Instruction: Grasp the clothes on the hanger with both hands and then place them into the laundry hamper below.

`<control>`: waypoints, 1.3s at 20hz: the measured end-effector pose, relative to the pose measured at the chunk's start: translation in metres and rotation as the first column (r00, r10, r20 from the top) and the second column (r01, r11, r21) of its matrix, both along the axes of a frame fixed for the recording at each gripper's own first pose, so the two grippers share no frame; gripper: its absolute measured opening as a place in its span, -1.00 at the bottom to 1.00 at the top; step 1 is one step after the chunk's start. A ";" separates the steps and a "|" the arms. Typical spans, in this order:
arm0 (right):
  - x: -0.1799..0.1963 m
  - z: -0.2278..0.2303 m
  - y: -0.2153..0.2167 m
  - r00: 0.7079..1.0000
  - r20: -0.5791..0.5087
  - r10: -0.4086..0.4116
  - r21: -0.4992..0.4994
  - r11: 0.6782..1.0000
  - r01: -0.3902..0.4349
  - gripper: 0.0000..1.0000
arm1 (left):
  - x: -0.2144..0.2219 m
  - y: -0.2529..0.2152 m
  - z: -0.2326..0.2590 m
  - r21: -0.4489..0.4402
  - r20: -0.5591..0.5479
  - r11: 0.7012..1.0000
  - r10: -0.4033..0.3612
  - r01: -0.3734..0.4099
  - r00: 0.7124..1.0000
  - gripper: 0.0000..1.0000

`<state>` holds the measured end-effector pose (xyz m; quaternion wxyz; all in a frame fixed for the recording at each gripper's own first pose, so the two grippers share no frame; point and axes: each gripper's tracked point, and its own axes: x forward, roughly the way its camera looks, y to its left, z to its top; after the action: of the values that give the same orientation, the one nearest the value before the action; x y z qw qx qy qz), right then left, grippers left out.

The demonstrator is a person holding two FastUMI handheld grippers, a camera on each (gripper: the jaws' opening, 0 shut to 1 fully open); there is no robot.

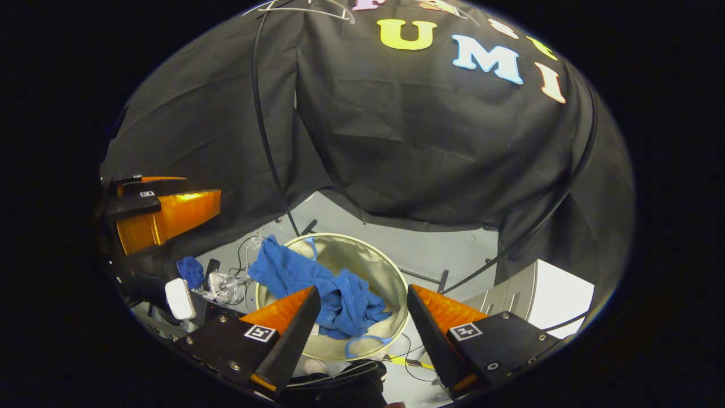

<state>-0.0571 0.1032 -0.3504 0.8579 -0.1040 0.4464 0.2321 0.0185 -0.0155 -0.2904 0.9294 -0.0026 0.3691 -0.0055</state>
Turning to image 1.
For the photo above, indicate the clear plastic bag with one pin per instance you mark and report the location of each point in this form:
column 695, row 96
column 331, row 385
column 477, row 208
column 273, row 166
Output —
column 226, row 286

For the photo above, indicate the small blue cloth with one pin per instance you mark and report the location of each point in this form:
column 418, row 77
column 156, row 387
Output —
column 190, row 271

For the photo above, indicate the white rounded device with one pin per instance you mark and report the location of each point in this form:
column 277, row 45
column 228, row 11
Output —
column 180, row 298

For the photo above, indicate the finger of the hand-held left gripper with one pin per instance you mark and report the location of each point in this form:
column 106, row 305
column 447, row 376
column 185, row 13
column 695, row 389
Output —
column 158, row 187
column 133, row 205

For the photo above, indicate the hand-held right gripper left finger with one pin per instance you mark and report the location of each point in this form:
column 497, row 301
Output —
column 294, row 334

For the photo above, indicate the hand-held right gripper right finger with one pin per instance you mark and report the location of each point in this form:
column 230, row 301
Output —
column 433, row 340

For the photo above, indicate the white box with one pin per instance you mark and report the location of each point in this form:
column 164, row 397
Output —
column 561, row 294

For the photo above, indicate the round beige laundry hamper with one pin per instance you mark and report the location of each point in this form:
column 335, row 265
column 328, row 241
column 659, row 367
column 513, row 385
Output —
column 362, row 260

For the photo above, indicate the black backdrop cloth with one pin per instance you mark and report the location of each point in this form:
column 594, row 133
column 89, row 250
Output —
column 425, row 141

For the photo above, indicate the empty white plastic hanger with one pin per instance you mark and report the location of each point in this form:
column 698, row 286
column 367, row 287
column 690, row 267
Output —
column 257, row 8

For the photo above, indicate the yellow black striped tape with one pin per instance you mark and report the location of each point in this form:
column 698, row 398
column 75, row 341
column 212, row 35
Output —
column 408, row 361

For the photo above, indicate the white plastic clothes hanger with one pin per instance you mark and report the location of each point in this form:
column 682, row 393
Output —
column 328, row 14

